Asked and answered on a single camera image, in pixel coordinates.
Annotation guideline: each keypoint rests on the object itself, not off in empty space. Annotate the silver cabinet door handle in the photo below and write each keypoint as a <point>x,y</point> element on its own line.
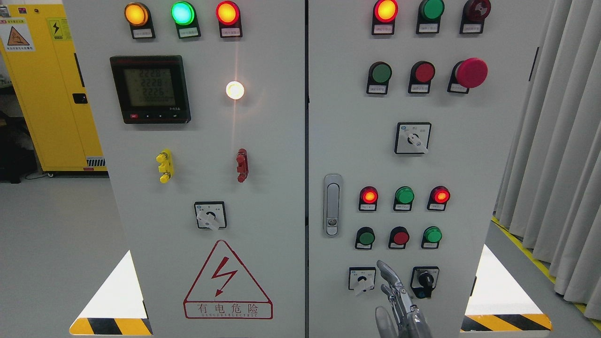
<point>331,206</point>

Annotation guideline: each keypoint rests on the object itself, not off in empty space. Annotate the grey left cabinet door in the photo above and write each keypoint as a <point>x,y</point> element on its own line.
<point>265,213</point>

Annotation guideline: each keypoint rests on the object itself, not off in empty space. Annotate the grey cabinet door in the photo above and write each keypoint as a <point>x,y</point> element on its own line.
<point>265,213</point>
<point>352,133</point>

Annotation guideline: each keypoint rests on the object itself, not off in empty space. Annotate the grey right cabinet door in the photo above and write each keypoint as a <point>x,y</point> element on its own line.
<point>352,133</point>

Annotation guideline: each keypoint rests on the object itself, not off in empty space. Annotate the red indicator lamp left door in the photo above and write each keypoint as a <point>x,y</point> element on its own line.
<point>230,21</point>

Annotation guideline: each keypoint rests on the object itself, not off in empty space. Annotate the red lamp top right door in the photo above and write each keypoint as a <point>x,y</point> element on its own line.
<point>384,16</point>

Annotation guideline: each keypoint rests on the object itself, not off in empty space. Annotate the green indicator lamp left door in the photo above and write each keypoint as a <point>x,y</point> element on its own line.
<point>185,18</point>

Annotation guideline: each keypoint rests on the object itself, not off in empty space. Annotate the green lamp top right door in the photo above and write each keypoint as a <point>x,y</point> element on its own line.
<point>429,16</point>

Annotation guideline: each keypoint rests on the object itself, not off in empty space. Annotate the amber indicator lamp left door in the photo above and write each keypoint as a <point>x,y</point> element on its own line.
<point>139,19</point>

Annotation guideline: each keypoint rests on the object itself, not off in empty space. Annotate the red terminal connector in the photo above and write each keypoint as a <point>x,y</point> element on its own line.
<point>242,168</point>

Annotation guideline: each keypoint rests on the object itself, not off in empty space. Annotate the lit red lamp left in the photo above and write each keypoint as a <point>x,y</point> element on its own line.
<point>368,199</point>

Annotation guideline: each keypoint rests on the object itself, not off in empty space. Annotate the lit red lamp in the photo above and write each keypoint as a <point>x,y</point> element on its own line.
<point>439,198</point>
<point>368,199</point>

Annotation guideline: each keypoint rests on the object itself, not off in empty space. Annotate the green push button lower left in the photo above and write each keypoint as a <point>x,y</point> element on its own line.
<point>364,238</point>

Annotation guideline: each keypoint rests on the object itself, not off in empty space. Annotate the white lit indicator lamp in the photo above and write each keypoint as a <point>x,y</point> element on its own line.
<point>235,90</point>

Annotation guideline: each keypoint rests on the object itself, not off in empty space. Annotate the green lamp middle row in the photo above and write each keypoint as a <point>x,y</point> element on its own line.
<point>403,199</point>

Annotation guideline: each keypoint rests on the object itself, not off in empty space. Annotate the red push button lower middle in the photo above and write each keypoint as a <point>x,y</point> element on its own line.
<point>398,238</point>

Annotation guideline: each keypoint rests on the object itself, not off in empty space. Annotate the green push button upper row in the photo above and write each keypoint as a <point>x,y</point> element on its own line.
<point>379,75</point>

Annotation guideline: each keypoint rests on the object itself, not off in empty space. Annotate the yellow terminal connector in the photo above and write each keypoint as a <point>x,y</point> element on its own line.
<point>165,167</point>

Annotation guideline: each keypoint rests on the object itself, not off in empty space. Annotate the lit red lamp right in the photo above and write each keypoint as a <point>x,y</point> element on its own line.
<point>439,198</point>

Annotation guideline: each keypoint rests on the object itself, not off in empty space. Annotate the red electric hazard warning sticker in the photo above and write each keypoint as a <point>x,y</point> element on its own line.
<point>226,289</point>

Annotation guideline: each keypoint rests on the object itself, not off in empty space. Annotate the green push button lower right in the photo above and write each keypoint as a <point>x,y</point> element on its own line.
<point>432,237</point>

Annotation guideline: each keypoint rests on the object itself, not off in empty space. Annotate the red push button upper row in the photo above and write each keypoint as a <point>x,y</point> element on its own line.
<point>421,76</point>

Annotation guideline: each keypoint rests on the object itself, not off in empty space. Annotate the black digital power meter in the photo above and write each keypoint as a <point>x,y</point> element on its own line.
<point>151,89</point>

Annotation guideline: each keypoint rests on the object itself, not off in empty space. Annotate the red mushroom emergency stop button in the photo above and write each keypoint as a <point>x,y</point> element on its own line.
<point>467,74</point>

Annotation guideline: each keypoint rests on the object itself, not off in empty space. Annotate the dark red buzzer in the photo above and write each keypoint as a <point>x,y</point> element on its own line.
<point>473,16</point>

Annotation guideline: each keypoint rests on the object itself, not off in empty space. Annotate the grey curtain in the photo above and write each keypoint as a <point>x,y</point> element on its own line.
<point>551,190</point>

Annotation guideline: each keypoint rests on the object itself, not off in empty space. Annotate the yellow safety cabinet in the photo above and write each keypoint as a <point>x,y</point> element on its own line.
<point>38,48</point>

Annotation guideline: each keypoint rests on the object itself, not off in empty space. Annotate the left door rotary selector switch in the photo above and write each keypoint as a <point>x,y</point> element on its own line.
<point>211,215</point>

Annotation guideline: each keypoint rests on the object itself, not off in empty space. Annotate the right door upper rotary switch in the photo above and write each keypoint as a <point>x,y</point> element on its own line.
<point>412,138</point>

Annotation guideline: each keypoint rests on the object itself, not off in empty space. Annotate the white lower rotary selector switch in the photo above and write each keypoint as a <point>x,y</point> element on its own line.
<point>361,279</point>

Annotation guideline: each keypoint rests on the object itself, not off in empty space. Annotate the black key selector switch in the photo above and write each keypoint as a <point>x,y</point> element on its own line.
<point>424,281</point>

